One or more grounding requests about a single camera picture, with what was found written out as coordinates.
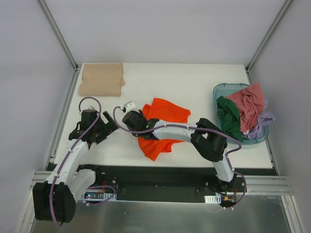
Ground orange t shirt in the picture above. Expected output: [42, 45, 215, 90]
[138, 98, 191, 161]

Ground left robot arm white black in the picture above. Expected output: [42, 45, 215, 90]
[33, 109, 118, 225]

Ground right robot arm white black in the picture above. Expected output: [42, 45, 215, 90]
[122, 110, 236, 192]

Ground folded beige t shirt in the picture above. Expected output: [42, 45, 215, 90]
[78, 63, 125, 97]

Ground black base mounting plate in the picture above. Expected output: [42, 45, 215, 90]
[74, 165, 276, 203]

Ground teal plastic basket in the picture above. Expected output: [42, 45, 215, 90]
[213, 83, 275, 145]

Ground green t shirt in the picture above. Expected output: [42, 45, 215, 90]
[216, 96, 245, 142]

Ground pink t shirt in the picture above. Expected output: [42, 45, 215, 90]
[226, 83, 265, 133]

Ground lavender t shirt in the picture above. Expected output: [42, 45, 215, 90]
[242, 101, 276, 140]

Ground right white cable duct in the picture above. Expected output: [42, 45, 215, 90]
[204, 195, 222, 204]

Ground left aluminium frame post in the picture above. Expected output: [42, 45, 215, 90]
[36, 0, 81, 71]

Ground front aluminium frame rail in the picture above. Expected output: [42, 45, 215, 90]
[33, 171, 292, 195]

